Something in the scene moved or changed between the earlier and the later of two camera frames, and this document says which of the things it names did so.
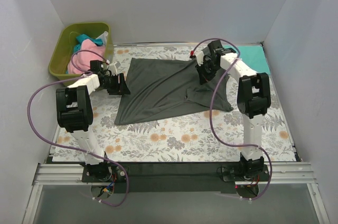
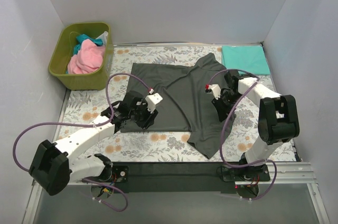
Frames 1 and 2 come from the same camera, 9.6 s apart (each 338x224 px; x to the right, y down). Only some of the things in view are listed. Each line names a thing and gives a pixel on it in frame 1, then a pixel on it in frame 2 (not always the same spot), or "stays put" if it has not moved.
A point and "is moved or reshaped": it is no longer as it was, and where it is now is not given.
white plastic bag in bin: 103,36 stays put
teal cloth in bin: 81,38 stays put
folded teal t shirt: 253,56 stays put
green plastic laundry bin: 60,59 stays put
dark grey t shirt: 161,89 is moved or reshaped
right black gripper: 202,68 to 220,105
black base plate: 178,177 stays put
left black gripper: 118,83 to 147,119
